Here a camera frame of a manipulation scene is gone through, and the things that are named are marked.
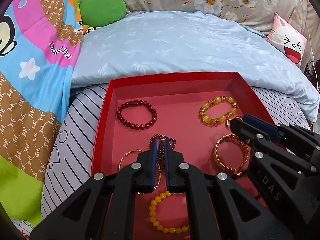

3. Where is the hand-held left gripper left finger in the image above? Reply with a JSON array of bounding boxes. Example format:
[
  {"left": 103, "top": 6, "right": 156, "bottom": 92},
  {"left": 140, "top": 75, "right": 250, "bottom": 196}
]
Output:
[{"left": 29, "top": 140, "right": 163, "bottom": 240}]

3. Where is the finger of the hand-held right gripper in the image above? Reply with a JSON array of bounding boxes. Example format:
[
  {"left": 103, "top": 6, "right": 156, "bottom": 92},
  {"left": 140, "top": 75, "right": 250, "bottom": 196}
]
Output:
[
  {"left": 229, "top": 118, "right": 320, "bottom": 180},
  {"left": 242, "top": 114, "right": 320, "bottom": 153}
]

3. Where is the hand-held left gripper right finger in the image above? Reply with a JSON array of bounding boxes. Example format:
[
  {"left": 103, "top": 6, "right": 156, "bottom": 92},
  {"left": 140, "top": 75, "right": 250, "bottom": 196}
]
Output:
[{"left": 163, "top": 139, "right": 300, "bottom": 240}]

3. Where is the gold hoop earring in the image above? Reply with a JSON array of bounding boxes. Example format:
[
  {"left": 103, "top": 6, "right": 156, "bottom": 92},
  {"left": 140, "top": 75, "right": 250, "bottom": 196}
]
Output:
[{"left": 226, "top": 116, "right": 243, "bottom": 131}]

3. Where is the purple bead necklace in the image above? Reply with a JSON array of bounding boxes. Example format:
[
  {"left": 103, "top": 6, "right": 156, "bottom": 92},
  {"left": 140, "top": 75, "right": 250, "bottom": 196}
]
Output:
[{"left": 149, "top": 134, "right": 177, "bottom": 174}]

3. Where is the thin gold bangle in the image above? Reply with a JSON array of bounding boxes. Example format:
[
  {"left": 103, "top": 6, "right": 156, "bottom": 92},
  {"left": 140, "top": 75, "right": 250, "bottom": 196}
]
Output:
[{"left": 117, "top": 149, "right": 163, "bottom": 194}]

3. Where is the wide gold woven bracelet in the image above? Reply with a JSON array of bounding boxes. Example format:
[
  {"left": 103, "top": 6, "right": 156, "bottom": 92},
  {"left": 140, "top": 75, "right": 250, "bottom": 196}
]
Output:
[{"left": 213, "top": 134, "right": 249, "bottom": 172}]

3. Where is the black and gold bead bracelet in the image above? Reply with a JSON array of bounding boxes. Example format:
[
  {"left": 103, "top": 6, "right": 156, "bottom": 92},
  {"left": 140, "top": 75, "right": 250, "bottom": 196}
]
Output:
[{"left": 231, "top": 169, "right": 262, "bottom": 201}]

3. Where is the yellow round bead bracelet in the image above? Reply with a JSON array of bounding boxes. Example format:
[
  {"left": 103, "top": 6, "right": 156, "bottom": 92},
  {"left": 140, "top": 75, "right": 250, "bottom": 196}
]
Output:
[{"left": 149, "top": 191, "right": 190, "bottom": 234}]

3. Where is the red cardboard box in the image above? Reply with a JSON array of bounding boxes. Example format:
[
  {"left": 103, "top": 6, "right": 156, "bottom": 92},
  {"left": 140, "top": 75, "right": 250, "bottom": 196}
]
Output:
[{"left": 90, "top": 72, "right": 275, "bottom": 240}]

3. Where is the pink cartoon face cushion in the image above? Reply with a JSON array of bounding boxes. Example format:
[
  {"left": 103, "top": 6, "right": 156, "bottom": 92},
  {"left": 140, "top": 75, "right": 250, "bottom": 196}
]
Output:
[{"left": 265, "top": 12, "right": 308, "bottom": 64}]

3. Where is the light blue quilt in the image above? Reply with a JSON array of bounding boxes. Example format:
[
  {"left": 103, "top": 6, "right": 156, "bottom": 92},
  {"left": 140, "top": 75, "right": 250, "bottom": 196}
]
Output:
[{"left": 71, "top": 10, "right": 320, "bottom": 123}]

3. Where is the colourful cartoon monkey blanket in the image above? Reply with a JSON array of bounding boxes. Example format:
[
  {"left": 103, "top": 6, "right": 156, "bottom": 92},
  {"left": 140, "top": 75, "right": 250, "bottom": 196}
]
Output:
[{"left": 0, "top": 0, "right": 88, "bottom": 240}]

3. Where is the green plush pillow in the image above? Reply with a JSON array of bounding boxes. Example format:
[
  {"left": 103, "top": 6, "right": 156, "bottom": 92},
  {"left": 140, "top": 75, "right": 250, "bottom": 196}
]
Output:
[{"left": 79, "top": 0, "right": 127, "bottom": 28}]

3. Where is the yellow cat-eye bead bracelet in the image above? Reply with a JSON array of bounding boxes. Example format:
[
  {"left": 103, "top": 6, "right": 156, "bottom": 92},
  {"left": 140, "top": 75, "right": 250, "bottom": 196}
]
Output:
[{"left": 199, "top": 96, "right": 238, "bottom": 125}]

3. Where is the dark red bead bracelet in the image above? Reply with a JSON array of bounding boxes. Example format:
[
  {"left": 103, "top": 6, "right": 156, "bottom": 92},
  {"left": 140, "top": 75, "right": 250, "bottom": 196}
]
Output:
[{"left": 116, "top": 100, "right": 157, "bottom": 130}]

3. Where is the black metal wire rack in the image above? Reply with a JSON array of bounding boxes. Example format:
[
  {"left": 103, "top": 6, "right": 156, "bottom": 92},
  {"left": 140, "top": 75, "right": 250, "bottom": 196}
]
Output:
[{"left": 304, "top": 59, "right": 320, "bottom": 80}]

